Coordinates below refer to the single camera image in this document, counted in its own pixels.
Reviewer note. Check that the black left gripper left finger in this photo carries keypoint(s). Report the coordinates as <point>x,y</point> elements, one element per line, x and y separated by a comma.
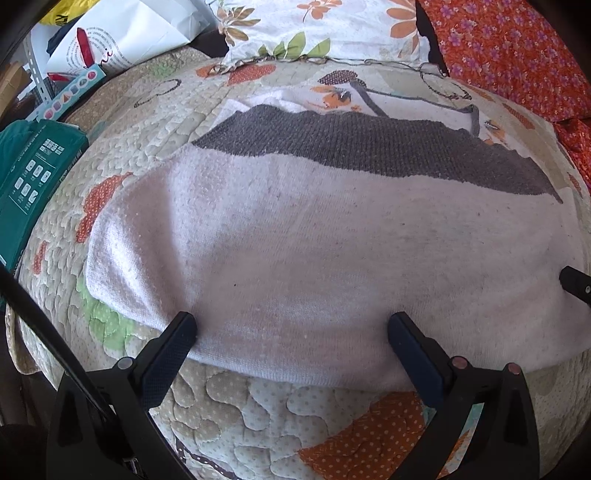
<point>84,444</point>

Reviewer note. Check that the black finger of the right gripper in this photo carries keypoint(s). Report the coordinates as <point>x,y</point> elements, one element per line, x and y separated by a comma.
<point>576,283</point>

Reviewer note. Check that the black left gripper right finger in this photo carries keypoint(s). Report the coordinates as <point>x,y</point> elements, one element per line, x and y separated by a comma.
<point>505,444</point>

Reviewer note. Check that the quilted heart pattern bedspread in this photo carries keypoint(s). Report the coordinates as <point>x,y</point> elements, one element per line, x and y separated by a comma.
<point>224,425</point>

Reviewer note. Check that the red floral blanket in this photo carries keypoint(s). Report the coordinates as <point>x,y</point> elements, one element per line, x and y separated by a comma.
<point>575,136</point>

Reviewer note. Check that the red floral pillow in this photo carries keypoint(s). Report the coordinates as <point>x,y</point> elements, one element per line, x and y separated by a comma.
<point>510,49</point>

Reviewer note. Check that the teal cardboard box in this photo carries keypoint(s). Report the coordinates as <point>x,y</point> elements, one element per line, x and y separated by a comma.
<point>29,180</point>

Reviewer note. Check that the white floral pillow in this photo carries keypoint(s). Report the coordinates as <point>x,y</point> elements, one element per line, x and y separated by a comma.
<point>349,31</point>

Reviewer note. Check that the teal cloth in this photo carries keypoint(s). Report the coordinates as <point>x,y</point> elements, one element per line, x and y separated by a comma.
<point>14,138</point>

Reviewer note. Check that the light blue toy box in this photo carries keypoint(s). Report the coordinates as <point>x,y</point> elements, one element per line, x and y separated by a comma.
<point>82,85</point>

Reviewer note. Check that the white paper shopping bag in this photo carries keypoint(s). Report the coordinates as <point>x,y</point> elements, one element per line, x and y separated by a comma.
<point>117,35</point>

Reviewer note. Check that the yellow plastic bag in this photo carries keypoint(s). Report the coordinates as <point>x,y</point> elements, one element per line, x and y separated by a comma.
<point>65,11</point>

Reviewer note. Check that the grey perforated metal rail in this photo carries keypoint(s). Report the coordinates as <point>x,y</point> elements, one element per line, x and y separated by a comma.
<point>34,46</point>

